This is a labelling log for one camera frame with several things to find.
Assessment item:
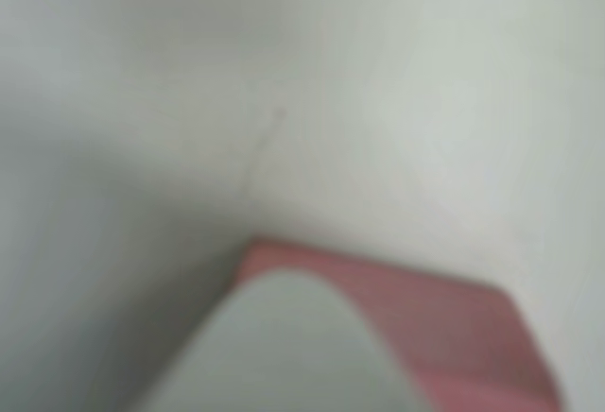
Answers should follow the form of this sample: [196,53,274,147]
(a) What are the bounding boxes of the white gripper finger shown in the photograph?
[140,266,423,412]

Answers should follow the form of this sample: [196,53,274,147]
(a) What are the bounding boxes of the pink cube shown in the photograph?
[235,234,569,412]

